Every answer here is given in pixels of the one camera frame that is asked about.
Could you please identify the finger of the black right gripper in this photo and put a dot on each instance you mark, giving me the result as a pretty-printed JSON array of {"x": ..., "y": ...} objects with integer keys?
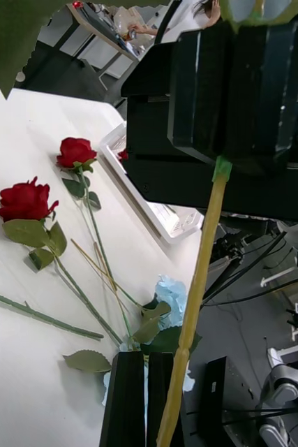
[{"x": 260, "y": 97}]

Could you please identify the red rose, small dark leaves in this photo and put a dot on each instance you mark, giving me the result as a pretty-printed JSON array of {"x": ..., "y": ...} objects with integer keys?
[{"x": 75, "y": 150}]

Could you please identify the red rose, large pale leaves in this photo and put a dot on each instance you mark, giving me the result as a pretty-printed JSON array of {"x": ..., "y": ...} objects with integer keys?
[{"x": 24, "y": 200}]

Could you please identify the person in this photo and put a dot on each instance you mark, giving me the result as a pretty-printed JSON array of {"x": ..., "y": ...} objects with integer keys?
[{"x": 208, "y": 12}]

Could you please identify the black tripod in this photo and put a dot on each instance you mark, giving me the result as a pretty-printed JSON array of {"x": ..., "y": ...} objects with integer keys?
[{"x": 232, "y": 258}]

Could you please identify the black case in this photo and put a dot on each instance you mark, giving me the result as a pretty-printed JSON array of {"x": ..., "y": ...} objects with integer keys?
[{"x": 213, "y": 401}]

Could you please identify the pale blue flower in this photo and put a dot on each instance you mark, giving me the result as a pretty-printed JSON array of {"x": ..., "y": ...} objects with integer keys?
[
  {"x": 171, "y": 293},
  {"x": 86, "y": 361},
  {"x": 204, "y": 265}
]

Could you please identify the shallow white box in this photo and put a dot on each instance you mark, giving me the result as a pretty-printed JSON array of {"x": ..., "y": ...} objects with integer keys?
[{"x": 176, "y": 223}]

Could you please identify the grey robot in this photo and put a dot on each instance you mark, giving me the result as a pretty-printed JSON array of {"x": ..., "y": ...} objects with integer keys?
[{"x": 284, "y": 380}]

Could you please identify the desk with goods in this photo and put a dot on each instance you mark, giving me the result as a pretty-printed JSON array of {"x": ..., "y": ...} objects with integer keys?
[{"x": 100, "y": 24}]

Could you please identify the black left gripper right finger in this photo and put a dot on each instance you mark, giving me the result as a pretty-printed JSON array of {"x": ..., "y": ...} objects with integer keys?
[{"x": 155, "y": 391}]

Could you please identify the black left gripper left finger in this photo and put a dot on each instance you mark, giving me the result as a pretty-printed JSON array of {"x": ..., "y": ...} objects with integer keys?
[{"x": 126, "y": 401}]

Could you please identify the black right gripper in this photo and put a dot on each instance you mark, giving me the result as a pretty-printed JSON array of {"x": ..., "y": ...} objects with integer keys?
[{"x": 162, "y": 174}]

